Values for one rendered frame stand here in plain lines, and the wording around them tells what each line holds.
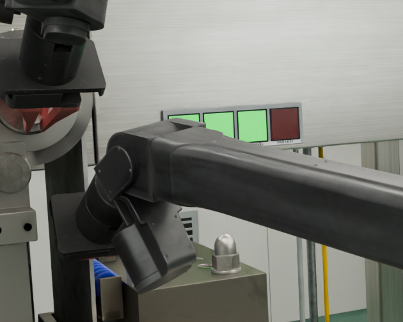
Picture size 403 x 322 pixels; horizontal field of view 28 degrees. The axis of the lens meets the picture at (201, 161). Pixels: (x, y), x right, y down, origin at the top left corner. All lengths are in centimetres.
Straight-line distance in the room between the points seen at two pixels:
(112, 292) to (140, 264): 20
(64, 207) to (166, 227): 15
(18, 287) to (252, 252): 316
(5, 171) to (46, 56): 13
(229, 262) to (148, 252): 24
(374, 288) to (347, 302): 259
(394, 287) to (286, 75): 57
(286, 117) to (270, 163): 76
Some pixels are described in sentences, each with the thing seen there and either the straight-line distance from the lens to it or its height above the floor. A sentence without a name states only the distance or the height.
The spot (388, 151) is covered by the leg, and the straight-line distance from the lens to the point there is 167.
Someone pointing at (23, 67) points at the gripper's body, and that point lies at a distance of 77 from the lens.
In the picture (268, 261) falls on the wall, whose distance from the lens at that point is 403.
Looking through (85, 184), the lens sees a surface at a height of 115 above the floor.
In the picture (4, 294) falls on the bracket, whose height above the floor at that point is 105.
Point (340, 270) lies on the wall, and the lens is 424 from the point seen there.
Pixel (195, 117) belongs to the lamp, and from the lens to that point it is 129.
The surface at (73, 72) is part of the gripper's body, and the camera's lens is 76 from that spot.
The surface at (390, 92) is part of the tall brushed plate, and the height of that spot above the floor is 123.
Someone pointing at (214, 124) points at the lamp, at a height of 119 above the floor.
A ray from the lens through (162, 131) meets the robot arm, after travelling 71.
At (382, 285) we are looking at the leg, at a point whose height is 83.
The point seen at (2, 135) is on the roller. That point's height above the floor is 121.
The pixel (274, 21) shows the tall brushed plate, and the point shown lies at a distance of 136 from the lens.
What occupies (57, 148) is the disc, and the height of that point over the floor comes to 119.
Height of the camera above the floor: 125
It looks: 5 degrees down
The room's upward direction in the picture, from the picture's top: 3 degrees counter-clockwise
